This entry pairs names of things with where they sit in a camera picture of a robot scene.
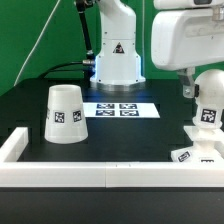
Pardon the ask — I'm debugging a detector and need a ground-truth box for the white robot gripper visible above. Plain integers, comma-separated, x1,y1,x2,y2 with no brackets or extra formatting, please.
151,9,224,98

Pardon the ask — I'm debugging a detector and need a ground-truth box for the white lamp bulb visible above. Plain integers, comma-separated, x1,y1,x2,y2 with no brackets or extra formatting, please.
193,69,224,129

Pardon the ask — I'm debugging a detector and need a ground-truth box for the white lamp base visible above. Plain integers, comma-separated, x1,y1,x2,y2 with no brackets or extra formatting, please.
171,126,224,163

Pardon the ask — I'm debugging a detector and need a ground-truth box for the white lamp shade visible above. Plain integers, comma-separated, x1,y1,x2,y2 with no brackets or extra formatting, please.
44,84,88,144

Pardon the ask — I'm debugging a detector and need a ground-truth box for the white fiducial marker sheet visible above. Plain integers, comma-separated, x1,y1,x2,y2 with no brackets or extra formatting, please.
84,102,160,118

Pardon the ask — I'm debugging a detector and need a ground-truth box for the black cable with connector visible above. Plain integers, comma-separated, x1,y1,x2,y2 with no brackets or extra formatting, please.
39,0,98,80

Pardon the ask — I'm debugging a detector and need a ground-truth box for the white thin cable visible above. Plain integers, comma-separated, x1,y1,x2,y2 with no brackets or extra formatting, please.
13,0,63,87

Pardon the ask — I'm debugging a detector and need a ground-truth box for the white table border frame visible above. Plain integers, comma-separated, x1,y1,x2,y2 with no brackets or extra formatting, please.
0,127,224,188

